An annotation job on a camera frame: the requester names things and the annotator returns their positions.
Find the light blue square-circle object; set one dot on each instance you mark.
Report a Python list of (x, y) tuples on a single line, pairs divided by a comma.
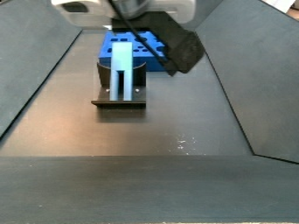
[(121, 71)]

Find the black curved fixture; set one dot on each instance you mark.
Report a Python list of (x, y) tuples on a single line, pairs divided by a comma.
[(137, 101)]

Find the blue shape sorter block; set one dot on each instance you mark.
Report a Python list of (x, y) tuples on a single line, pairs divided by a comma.
[(141, 55)]

